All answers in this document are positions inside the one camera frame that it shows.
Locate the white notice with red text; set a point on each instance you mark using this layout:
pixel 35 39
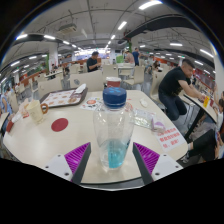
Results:
pixel 170 138

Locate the crumpled white napkin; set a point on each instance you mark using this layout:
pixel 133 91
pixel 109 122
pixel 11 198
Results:
pixel 80 88

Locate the clear bottle with blue cap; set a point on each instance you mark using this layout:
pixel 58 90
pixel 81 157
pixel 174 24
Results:
pixel 113 133

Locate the flat round red coaster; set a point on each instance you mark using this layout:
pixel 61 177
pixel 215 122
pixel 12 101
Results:
pixel 59 124

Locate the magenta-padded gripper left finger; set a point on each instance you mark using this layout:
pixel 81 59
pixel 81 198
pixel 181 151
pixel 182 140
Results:
pixel 75 158

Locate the person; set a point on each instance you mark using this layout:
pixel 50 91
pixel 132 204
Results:
pixel 136 57
pixel 65 69
pixel 206 145
pixel 91 63
pixel 155 65
pixel 171 83

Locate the dark food tray with paper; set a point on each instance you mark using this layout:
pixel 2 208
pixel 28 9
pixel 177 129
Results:
pixel 60 98

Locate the beige chairs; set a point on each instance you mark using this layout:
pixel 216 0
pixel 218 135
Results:
pixel 110 71

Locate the clear plastic bag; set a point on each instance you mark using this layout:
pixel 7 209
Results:
pixel 143 118

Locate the ceiling air conditioner unit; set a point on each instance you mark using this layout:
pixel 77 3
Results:
pixel 67 28

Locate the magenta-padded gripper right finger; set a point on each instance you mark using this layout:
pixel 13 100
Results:
pixel 148 158

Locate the beige dining table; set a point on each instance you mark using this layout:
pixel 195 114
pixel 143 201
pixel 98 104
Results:
pixel 196 103
pixel 2 121

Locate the ceiling lights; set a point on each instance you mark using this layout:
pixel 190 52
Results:
pixel 150 4

